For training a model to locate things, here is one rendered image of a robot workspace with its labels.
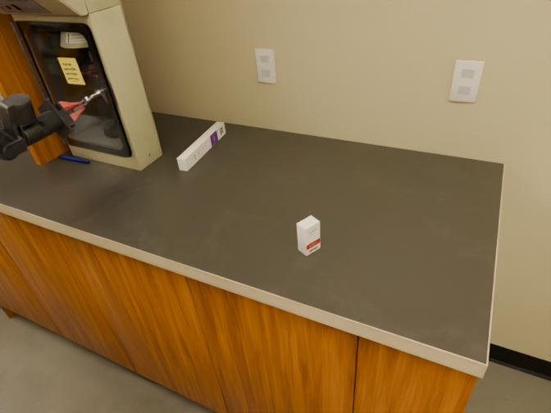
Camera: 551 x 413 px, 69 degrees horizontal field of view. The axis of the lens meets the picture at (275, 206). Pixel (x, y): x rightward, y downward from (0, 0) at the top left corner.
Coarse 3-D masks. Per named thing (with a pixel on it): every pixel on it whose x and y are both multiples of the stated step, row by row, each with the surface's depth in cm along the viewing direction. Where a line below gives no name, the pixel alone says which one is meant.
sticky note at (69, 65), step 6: (60, 60) 115; (66, 60) 114; (72, 60) 112; (66, 66) 115; (72, 66) 114; (78, 66) 113; (66, 72) 117; (72, 72) 115; (78, 72) 114; (66, 78) 118; (72, 78) 117; (78, 78) 116; (84, 84) 116
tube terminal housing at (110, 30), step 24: (96, 0) 103; (120, 0) 122; (96, 24) 104; (120, 24) 111; (120, 48) 113; (120, 72) 114; (120, 96) 116; (144, 96) 125; (144, 120) 127; (144, 144) 129
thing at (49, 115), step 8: (48, 104) 107; (40, 112) 111; (48, 112) 107; (56, 112) 108; (40, 120) 105; (48, 120) 106; (56, 120) 108; (64, 120) 109; (48, 128) 106; (56, 128) 108; (64, 128) 110; (72, 128) 110; (64, 136) 112
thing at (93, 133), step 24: (24, 24) 113; (48, 24) 109; (72, 24) 105; (48, 48) 114; (72, 48) 110; (96, 48) 107; (48, 72) 120; (96, 72) 111; (48, 96) 127; (72, 96) 122; (96, 120) 123; (120, 120) 119; (72, 144) 137; (96, 144) 130; (120, 144) 125
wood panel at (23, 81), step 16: (0, 16) 117; (0, 32) 118; (0, 48) 119; (16, 48) 123; (0, 64) 120; (16, 64) 124; (0, 80) 121; (16, 80) 125; (32, 80) 129; (32, 96) 130; (32, 144) 134; (48, 144) 139; (64, 144) 144; (48, 160) 140
